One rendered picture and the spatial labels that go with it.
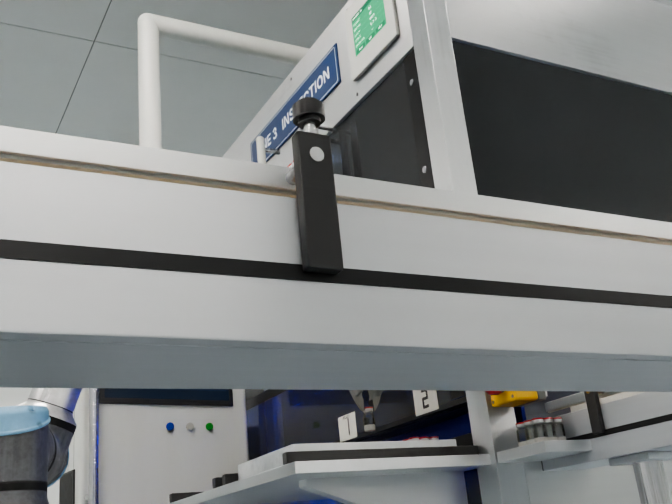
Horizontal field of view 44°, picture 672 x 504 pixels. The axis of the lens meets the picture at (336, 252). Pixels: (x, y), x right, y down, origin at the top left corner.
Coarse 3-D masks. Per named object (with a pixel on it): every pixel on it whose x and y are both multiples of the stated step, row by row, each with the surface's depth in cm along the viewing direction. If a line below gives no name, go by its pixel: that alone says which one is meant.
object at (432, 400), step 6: (414, 390) 177; (420, 390) 175; (432, 390) 171; (414, 396) 177; (420, 396) 175; (432, 396) 171; (414, 402) 177; (420, 402) 175; (426, 402) 173; (432, 402) 171; (420, 408) 175; (426, 408) 173; (432, 408) 171; (438, 408) 169; (420, 414) 174
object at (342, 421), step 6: (348, 414) 201; (354, 414) 199; (342, 420) 203; (354, 420) 198; (342, 426) 203; (354, 426) 198; (342, 432) 203; (348, 432) 200; (354, 432) 198; (342, 438) 203; (348, 438) 200
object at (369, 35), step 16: (368, 0) 207; (384, 0) 200; (352, 16) 214; (368, 16) 207; (384, 16) 200; (352, 32) 214; (368, 32) 206; (384, 32) 199; (352, 48) 213; (368, 48) 205; (384, 48) 199; (352, 64) 212; (368, 64) 205
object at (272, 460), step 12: (300, 444) 142; (312, 444) 143; (324, 444) 144; (336, 444) 146; (348, 444) 147; (360, 444) 148; (372, 444) 149; (384, 444) 150; (396, 444) 151; (408, 444) 152; (420, 444) 154; (432, 444) 155; (444, 444) 156; (456, 444) 157; (264, 456) 152; (276, 456) 147; (240, 468) 162; (252, 468) 156; (264, 468) 151
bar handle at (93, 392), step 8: (96, 392) 215; (96, 400) 214; (96, 408) 214; (96, 416) 213; (96, 424) 212; (96, 432) 211; (96, 440) 211; (96, 448) 210; (96, 456) 209; (96, 464) 209; (96, 472) 208; (96, 480) 207; (96, 488) 207; (88, 496) 206; (96, 496) 206
